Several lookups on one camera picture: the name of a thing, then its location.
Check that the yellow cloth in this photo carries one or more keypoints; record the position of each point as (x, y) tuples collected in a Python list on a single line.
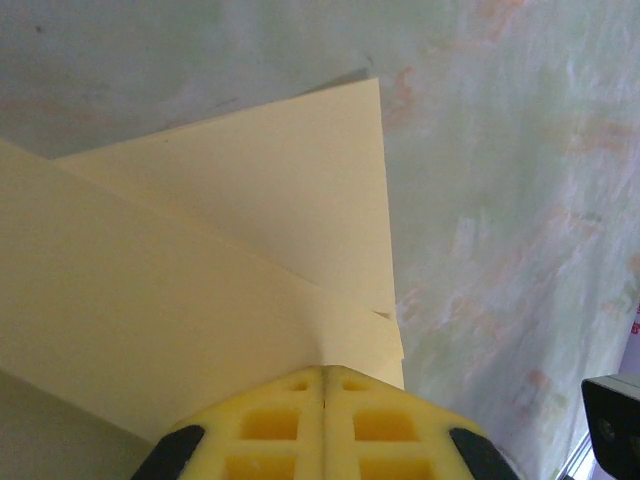
[(175, 275)]

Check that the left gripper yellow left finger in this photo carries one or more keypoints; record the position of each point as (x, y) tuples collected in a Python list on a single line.
[(270, 430)]

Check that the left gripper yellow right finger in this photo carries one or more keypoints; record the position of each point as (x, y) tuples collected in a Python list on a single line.
[(385, 430)]

